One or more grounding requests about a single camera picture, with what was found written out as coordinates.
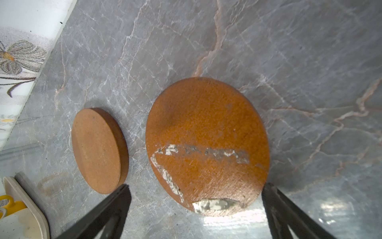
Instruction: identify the dark brown glossy coaster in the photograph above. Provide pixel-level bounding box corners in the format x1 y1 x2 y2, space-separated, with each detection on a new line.
145 77 270 217

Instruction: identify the brown cork round coaster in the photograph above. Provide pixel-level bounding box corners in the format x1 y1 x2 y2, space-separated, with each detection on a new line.
71 108 129 194

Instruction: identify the yellow mug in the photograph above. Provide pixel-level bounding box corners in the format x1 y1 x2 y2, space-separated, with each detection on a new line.
1 195 27 219

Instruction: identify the beige serving tray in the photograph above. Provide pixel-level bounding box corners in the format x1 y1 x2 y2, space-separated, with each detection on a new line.
1 177 50 239

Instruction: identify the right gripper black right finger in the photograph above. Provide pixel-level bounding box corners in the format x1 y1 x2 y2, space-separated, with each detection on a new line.
262 183 334 239

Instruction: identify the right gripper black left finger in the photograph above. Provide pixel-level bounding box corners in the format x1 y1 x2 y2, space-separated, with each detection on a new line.
58 184 132 239

